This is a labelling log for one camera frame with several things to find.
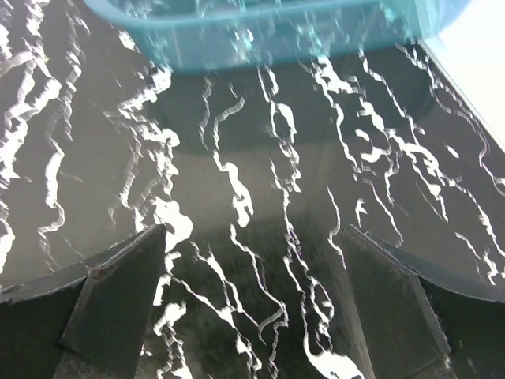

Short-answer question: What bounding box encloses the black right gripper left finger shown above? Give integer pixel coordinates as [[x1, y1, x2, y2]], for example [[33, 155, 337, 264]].
[[1, 224, 166, 378]]

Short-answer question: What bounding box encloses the teal translucent plastic bin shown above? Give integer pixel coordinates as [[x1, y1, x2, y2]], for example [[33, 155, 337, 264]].
[[88, 0, 468, 73]]

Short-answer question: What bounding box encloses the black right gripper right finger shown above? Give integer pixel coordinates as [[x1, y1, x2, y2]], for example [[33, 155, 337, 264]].
[[339, 225, 504, 378]]

